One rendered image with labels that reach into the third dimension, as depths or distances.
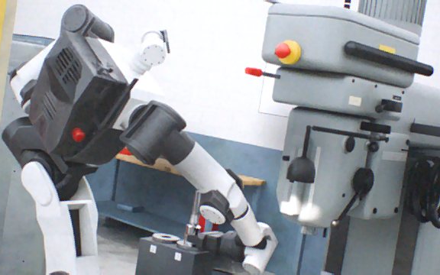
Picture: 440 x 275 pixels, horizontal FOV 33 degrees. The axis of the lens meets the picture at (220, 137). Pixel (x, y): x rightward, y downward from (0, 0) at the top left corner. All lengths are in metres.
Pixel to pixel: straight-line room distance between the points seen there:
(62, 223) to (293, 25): 0.85
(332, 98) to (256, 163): 5.59
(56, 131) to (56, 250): 0.37
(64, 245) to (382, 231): 0.99
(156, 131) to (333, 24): 0.52
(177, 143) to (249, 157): 5.65
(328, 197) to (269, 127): 5.47
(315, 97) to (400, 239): 0.63
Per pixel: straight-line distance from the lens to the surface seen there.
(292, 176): 1.87
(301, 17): 1.92
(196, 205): 2.37
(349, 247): 2.49
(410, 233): 2.38
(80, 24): 2.16
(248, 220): 2.10
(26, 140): 2.26
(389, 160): 2.19
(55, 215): 2.16
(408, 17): 2.25
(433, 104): 2.41
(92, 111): 1.99
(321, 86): 1.97
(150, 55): 2.02
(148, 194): 8.53
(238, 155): 7.66
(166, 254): 2.39
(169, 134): 1.93
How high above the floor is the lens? 1.62
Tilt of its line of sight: 3 degrees down
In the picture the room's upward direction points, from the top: 9 degrees clockwise
